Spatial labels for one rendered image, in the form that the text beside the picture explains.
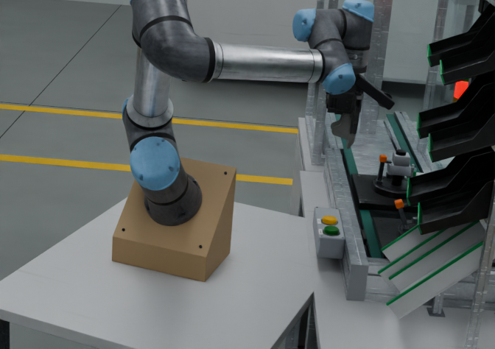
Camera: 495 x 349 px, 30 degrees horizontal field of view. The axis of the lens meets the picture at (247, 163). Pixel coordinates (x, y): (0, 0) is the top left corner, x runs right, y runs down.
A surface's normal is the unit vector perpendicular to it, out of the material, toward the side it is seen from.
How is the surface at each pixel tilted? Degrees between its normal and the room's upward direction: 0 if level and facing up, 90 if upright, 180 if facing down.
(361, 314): 0
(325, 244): 90
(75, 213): 0
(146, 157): 50
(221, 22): 90
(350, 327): 0
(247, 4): 90
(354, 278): 90
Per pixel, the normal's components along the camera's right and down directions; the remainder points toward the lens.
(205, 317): 0.07, -0.94
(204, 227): -0.16, -0.47
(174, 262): -0.32, 0.30
